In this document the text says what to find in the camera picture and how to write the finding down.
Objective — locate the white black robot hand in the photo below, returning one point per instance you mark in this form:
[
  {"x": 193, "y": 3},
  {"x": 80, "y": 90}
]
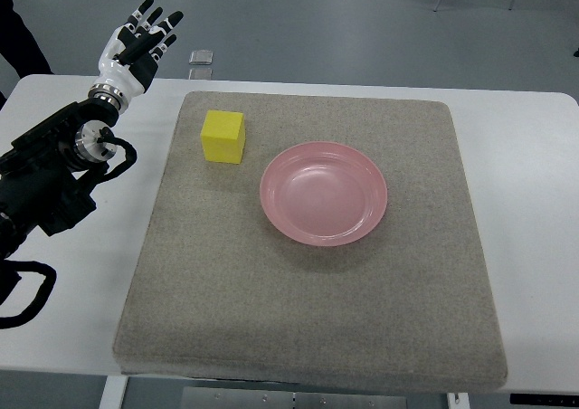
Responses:
[{"x": 129, "y": 61}]

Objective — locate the yellow foam block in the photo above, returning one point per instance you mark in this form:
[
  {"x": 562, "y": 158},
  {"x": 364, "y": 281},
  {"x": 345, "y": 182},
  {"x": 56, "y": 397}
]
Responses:
[{"x": 223, "y": 136}]

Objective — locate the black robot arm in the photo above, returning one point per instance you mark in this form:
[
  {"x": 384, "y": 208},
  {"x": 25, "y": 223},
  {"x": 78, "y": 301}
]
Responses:
[{"x": 49, "y": 173}]

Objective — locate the pink plate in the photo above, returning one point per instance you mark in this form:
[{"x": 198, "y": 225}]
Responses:
[{"x": 323, "y": 194}]

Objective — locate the clear plastic floor piece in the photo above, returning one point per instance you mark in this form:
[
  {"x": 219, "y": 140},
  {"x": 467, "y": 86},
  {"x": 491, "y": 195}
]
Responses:
[{"x": 201, "y": 57}]

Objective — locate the beige fabric mat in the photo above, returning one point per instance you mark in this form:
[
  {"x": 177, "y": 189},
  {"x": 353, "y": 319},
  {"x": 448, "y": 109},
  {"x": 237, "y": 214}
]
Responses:
[{"x": 219, "y": 292}]

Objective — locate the metal table frame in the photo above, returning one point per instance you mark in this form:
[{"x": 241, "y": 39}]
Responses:
[{"x": 204, "y": 397}]

